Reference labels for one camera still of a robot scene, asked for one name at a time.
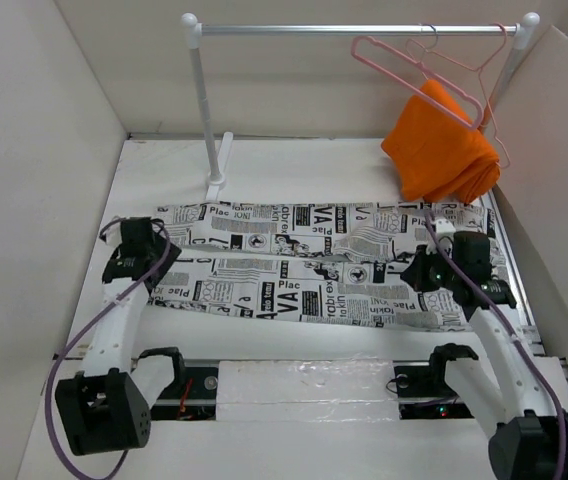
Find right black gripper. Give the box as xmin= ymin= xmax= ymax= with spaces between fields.
xmin=399 ymin=242 xmax=463 ymax=291

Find newspaper print trousers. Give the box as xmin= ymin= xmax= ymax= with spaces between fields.
xmin=150 ymin=202 xmax=507 ymax=331

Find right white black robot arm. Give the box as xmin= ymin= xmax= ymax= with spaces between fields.
xmin=396 ymin=219 xmax=568 ymax=479

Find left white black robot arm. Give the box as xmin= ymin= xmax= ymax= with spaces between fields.
xmin=55 ymin=217 xmax=187 ymax=456

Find orange garment on hanger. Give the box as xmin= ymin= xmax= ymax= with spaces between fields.
xmin=381 ymin=95 xmax=501 ymax=204

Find white metal clothes rack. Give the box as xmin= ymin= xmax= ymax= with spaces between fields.
xmin=181 ymin=12 xmax=541 ymax=201

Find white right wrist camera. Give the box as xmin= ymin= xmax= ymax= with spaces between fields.
xmin=431 ymin=217 xmax=456 ymax=254

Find aluminium rail right side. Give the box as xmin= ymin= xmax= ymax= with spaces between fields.
xmin=486 ymin=190 xmax=542 ymax=344

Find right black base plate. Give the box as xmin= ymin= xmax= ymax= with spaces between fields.
xmin=386 ymin=362 xmax=473 ymax=421

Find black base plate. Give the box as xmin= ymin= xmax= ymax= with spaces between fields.
xmin=386 ymin=362 xmax=473 ymax=421
xmin=151 ymin=363 xmax=219 ymax=421

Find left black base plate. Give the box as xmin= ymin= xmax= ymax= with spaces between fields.
xmin=151 ymin=363 xmax=219 ymax=421

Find pink wire hanger with garment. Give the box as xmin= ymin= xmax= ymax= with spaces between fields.
xmin=405 ymin=23 xmax=511 ymax=168

